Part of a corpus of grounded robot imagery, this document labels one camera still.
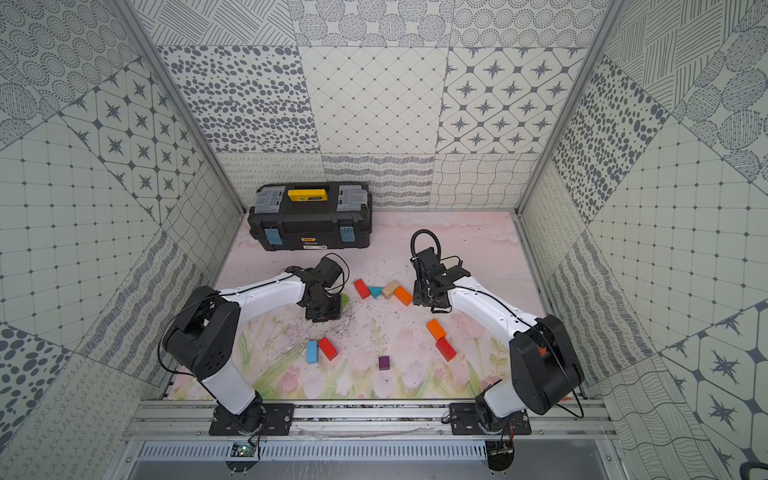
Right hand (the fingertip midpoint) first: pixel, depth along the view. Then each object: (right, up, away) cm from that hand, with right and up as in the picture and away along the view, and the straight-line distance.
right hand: (427, 299), depth 87 cm
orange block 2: (+3, -9, +1) cm, 9 cm away
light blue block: (-34, -14, -3) cm, 37 cm away
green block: (-25, 0, -2) cm, 25 cm away
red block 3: (-29, -14, -3) cm, 32 cm away
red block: (-21, +2, +9) cm, 23 cm away
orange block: (-7, 0, +9) cm, 11 cm away
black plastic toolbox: (-38, +26, +9) cm, 47 cm away
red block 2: (+5, -14, -2) cm, 15 cm away
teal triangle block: (-16, +1, +9) cm, 18 cm away
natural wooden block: (-11, +2, +9) cm, 14 cm away
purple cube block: (-13, -17, -5) cm, 22 cm away
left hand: (-25, -6, +2) cm, 26 cm away
